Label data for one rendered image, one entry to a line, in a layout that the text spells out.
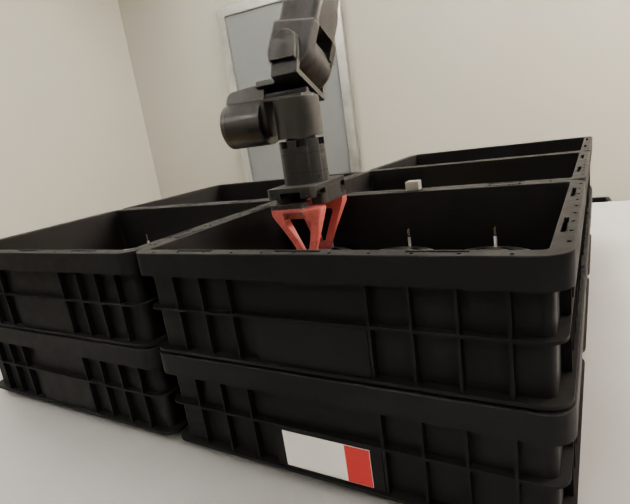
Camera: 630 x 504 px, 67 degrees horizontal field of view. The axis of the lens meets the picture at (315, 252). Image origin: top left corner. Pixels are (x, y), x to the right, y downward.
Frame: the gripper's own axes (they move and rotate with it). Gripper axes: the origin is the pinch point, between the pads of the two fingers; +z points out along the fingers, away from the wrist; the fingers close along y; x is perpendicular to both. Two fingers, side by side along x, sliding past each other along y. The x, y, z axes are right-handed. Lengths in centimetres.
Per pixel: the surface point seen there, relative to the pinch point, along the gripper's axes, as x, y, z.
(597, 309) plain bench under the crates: 34.1, -23.9, 16.9
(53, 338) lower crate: -29.3, 19.2, 5.5
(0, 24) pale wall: -320, -191, -120
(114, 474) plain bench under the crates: -14.7, 26.1, 17.1
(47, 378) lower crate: -34.6, 18.2, 12.3
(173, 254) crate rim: -4.4, 21.3, -5.8
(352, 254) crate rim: 14.3, 22.9, -5.9
